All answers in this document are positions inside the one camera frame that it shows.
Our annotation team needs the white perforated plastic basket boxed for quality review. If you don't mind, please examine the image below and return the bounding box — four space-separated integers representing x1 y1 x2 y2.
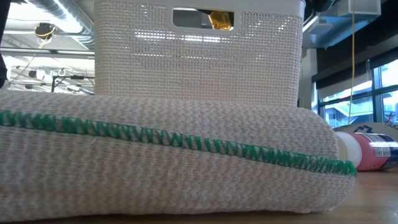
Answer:
93 0 307 108

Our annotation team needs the black and yellow cable coil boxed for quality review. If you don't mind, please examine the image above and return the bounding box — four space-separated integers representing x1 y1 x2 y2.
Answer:
34 22 57 41

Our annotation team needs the black metal stand frame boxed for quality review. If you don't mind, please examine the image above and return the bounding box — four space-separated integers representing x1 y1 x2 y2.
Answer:
51 74 96 93

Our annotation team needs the silver round ceiling duct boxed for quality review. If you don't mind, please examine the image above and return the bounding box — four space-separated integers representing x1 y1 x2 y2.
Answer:
26 0 95 50

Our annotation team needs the thin yellow hanging cable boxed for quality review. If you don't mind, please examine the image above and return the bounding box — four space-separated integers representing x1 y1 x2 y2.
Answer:
347 0 356 125

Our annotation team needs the dark window frame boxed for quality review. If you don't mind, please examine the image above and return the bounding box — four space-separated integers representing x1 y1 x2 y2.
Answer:
312 55 398 128

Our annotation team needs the white woven bandage, green stitching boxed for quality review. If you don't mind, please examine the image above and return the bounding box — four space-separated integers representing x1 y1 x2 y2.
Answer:
0 90 358 223

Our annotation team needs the white packet with black print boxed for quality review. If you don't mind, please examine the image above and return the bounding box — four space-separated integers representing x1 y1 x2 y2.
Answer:
332 122 398 142

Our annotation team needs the orange pill bottle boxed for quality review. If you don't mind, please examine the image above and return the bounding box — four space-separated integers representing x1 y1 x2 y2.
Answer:
207 11 234 31

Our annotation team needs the pink bottle with white cap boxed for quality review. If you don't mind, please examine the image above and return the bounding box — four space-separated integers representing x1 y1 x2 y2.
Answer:
335 131 398 172

